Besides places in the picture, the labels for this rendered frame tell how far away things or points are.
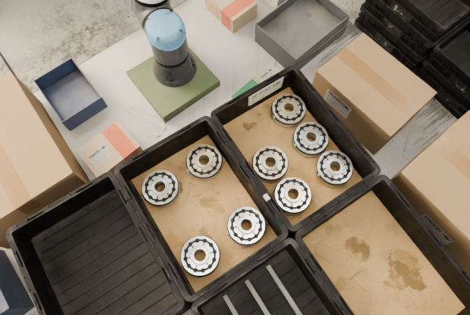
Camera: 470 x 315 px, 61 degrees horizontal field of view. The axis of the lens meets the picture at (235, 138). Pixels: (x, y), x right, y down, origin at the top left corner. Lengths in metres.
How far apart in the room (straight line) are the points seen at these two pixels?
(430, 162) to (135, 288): 0.86
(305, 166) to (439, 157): 0.36
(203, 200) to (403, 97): 0.68
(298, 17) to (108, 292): 1.10
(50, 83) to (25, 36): 1.17
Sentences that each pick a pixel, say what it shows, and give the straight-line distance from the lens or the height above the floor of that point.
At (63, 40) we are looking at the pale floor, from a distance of 2.61.
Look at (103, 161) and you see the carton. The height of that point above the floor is 0.78.
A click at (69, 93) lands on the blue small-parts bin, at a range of 1.53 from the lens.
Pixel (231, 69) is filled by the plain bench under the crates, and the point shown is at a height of 0.70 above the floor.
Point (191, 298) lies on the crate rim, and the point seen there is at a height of 0.93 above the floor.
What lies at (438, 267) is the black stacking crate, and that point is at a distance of 1.22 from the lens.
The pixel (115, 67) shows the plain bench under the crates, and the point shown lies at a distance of 1.54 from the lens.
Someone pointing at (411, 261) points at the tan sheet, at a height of 0.83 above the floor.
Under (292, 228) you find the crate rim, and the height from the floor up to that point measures 0.93.
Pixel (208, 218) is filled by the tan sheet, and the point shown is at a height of 0.83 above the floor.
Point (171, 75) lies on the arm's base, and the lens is 1.39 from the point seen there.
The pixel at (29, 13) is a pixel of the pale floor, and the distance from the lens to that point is 2.82.
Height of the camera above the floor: 1.95
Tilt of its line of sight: 68 degrees down
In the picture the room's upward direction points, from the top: 1 degrees counter-clockwise
